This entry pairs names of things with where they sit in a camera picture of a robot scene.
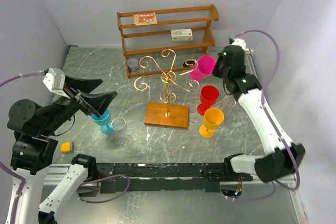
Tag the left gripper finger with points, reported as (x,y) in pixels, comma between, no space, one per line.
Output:
(86,86)
(97,104)

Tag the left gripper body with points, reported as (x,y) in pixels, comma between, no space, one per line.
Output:
(70,93)

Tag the red wine glass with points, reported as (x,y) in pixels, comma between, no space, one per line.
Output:
(208,97)

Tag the pink wine glass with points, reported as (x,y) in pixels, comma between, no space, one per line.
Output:
(206,64)

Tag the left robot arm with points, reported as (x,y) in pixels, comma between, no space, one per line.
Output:
(34,128)

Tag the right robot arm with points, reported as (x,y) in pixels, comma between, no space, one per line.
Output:
(282,156)

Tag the blue wine glass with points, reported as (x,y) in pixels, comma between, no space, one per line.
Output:
(104,121)

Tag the clear wine glass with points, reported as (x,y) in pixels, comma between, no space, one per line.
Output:
(120,133)

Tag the gold wine glass rack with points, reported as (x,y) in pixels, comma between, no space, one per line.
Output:
(166,113)

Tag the wooden shelf rack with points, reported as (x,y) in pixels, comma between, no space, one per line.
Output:
(153,38)

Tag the yellow wine glass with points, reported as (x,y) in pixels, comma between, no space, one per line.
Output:
(212,119)

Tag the frosted clear tall glass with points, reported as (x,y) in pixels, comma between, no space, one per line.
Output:
(227,105)

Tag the yellow grey sponge block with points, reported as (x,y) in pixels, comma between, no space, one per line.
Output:
(67,147)

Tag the small black device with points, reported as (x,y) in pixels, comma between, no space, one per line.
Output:
(189,63)

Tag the green white small box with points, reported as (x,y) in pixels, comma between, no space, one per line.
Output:
(181,34)

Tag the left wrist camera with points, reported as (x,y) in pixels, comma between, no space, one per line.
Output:
(54,80)

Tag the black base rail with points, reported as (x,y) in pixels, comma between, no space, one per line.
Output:
(165,176)

